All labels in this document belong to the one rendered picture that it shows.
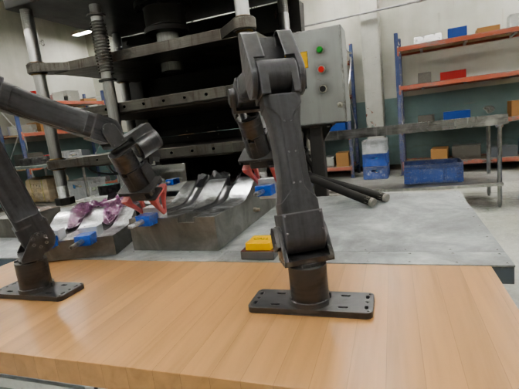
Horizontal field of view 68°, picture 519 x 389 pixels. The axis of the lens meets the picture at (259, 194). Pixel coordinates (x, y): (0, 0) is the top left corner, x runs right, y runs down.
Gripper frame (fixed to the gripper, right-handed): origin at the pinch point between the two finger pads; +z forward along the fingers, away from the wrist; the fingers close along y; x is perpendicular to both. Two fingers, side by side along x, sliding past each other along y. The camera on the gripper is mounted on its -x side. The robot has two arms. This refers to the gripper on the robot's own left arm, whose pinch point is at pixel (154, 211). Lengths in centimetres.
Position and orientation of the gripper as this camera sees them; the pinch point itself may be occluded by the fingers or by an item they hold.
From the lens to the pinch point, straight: 107.5
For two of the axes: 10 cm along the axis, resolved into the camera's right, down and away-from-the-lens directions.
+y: -9.4, 0.4, 3.4
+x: -2.3, 6.6, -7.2
